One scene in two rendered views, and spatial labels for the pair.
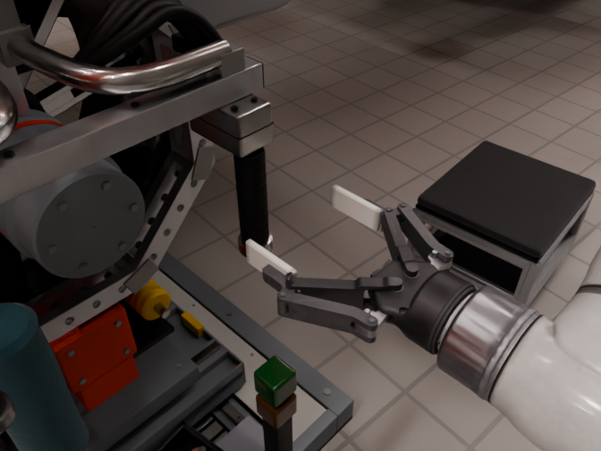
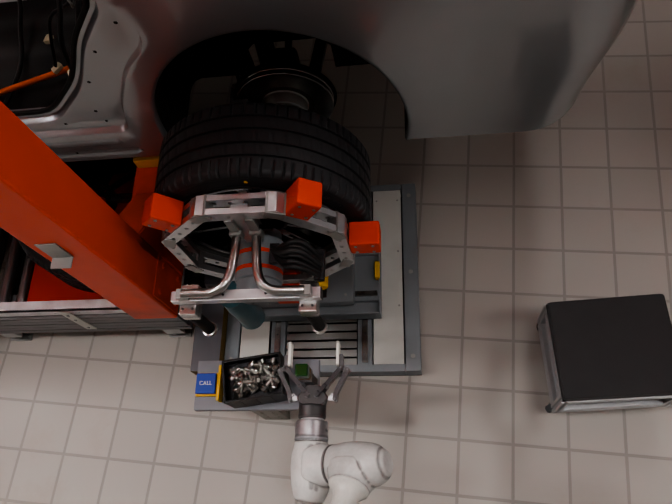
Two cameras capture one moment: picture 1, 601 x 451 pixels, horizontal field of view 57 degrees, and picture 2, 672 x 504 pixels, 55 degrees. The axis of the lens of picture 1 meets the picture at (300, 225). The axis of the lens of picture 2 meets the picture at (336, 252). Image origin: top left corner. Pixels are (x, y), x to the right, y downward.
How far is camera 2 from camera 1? 152 cm
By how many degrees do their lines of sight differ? 45
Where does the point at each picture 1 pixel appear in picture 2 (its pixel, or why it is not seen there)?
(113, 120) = (254, 297)
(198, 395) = (350, 310)
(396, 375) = (466, 375)
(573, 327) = (310, 450)
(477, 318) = (301, 425)
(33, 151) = (228, 297)
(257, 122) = (308, 313)
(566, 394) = (294, 459)
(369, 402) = (438, 376)
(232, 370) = (371, 312)
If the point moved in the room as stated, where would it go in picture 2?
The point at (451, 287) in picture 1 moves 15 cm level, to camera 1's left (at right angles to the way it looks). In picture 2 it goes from (309, 411) to (273, 372)
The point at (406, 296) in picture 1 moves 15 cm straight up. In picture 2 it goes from (306, 400) to (294, 389)
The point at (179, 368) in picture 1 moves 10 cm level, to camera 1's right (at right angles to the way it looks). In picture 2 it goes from (344, 295) to (362, 312)
